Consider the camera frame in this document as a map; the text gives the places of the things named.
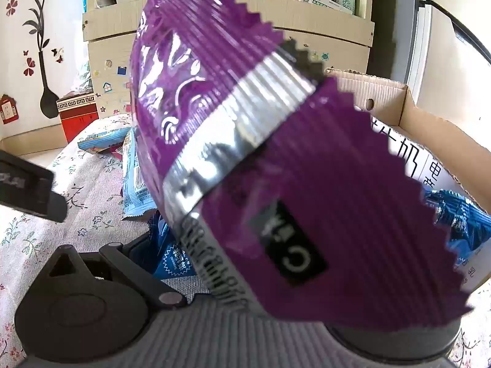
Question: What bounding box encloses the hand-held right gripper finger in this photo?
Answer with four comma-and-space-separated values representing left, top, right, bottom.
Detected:
48, 241, 189, 309

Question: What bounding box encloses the purple snack packet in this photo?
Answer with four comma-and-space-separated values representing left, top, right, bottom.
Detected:
130, 0, 473, 332

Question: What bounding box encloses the cardboard box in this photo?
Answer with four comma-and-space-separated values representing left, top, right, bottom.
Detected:
326, 67, 491, 292

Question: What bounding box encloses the floral tablecloth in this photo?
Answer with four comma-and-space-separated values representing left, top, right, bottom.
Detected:
0, 112, 491, 368

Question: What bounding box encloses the red patterned box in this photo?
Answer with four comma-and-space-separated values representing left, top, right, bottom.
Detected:
56, 91, 101, 144

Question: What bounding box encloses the cream sticker-covered cabinet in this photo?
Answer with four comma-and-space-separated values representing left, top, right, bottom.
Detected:
82, 0, 375, 121

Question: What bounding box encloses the flat white paper box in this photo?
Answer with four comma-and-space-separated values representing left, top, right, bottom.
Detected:
298, 0, 342, 11

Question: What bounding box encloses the dark blue snack packet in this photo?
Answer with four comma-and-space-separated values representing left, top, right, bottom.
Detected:
422, 188, 491, 269

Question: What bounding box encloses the red house wall sticker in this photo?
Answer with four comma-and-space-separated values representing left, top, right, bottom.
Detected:
0, 94, 18, 125

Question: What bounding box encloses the white window frame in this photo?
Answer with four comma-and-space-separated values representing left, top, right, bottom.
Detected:
412, 0, 436, 96

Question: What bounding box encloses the black window handle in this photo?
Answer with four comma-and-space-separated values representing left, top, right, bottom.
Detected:
420, 0, 491, 66

